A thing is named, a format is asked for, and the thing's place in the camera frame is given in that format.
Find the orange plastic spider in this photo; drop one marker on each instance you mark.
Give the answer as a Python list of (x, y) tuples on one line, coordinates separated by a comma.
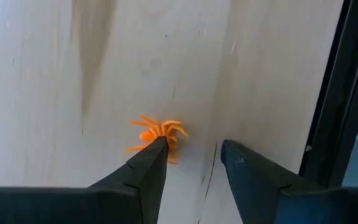
[(149, 135)]

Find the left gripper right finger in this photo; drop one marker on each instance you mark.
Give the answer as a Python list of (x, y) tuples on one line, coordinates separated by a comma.
[(253, 186)]

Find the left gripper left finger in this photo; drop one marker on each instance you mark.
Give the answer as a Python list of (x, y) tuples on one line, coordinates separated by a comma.
[(141, 186)]

